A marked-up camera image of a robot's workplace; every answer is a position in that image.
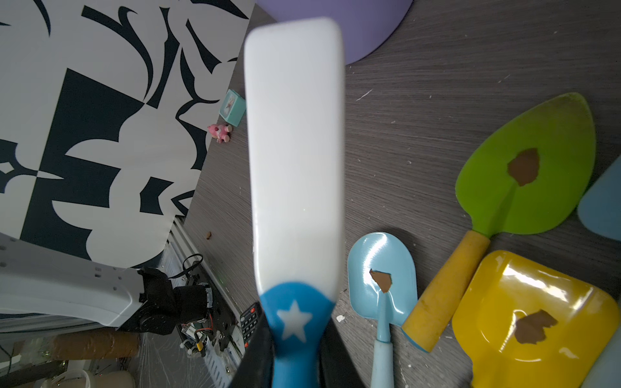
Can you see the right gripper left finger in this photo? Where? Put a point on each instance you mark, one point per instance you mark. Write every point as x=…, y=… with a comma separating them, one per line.
x=256, y=368

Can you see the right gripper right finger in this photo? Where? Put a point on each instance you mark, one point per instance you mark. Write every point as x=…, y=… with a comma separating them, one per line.
x=337, y=369

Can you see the light blue scoop trowel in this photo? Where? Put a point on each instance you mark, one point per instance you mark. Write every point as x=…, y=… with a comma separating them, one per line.
x=383, y=287

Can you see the green trowel yellow handle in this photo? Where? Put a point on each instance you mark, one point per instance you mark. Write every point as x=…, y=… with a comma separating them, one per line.
x=526, y=178

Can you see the white blue cleaning brush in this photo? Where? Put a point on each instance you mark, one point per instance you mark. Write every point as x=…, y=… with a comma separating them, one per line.
x=294, y=74

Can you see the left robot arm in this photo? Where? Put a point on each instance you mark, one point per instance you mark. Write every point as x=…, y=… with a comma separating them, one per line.
x=37, y=280

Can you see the yellow scoop trowel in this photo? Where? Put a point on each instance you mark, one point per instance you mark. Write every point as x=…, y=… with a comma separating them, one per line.
x=526, y=325

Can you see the light blue pointed trowel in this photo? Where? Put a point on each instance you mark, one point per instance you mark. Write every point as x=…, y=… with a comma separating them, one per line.
x=599, y=208

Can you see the purple plastic bucket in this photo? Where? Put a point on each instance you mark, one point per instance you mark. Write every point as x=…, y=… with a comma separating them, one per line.
x=365, y=24

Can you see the black remote control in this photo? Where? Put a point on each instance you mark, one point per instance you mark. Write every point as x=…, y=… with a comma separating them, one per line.
x=248, y=321

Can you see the pink toy figure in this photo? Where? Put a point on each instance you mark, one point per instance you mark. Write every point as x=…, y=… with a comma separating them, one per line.
x=220, y=132

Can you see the small teal alarm clock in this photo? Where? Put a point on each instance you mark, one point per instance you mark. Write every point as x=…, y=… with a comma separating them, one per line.
x=233, y=109

